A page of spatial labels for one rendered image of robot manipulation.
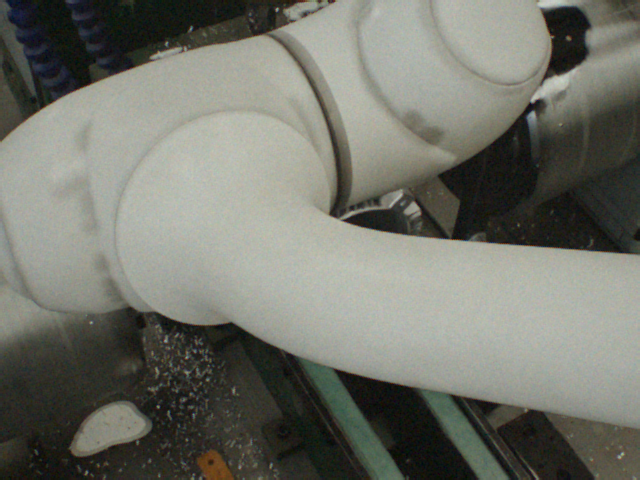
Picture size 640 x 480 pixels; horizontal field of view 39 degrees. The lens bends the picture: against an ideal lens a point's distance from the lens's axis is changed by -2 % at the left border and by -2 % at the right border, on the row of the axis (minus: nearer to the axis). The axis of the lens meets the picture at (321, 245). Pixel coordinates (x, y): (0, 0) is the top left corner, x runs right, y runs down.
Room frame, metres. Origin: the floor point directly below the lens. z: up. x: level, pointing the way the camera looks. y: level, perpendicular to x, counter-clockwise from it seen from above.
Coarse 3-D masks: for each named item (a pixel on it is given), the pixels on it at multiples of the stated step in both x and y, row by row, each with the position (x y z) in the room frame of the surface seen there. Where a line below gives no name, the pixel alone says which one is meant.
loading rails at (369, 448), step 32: (256, 352) 0.53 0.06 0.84; (288, 352) 0.49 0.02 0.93; (288, 384) 0.47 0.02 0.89; (320, 384) 0.46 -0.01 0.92; (384, 384) 0.50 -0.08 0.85; (288, 416) 0.47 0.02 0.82; (320, 416) 0.42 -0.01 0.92; (352, 416) 0.43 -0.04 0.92; (384, 416) 0.47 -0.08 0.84; (416, 416) 0.45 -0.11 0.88; (448, 416) 0.43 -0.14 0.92; (480, 416) 0.43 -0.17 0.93; (288, 448) 0.43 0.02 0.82; (320, 448) 0.41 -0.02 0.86; (352, 448) 0.39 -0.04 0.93; (384, 448) 0.39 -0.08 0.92; (416, 448) 0.44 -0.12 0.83; (448, 448) 0.41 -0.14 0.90; (480, 448) 0.40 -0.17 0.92
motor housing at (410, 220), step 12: (360, 204) 0.55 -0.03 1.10; (372, 204) 0.55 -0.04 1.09; (384, 204) 0.56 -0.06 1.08; (336, 216) 0.53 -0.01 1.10; (348, 216) 0.54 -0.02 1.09; (360, 216) 0.63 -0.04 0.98; (372, 216) 0.62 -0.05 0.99; (384, 216) 0.61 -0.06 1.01; (396, 216) 0.59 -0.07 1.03; (408, 216) 0.58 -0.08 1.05; (420, 216) 0.59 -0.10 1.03; (372, 228) 0.61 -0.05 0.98; (384, 228) 0.60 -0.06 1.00; (396, 228) 0.59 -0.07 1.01; (408, 228) 0.58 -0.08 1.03
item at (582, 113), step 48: (576, 0) 0.79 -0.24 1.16; (624, 0) 0.82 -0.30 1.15; (576, 48) 0.73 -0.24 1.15; (624, 48) 0.75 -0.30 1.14; (576, 96) 0.69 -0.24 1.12; (624, 96) 0.72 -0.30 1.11; (528, 144) 0.65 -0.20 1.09; (576, 144) 0.67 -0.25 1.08; (624, 144) 0.70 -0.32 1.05; (528, 192) 0.64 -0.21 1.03
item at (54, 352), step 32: (0, 288) 0.40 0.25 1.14; (0, 320) 0.38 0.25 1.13; (32, 320) 0.38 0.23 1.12; (64, 320) 0.39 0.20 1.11; (96, 320) 0.40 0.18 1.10; (128, 320) 0.41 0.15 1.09; (0, 352) 0.36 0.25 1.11; (32, 352) 0.37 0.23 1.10; (64, 352) 0.37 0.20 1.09; (96, 352) 0.38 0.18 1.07; (128, 352) 0.40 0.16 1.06; (0, 384) 0.34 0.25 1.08; (32, 384) 0.35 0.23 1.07; (64, 384) 0.36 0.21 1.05; (96, 384) 0.38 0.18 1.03; (128, 384) 0.40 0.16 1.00; (0, 416) 0.33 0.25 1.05; (32, 416) 0.34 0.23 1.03
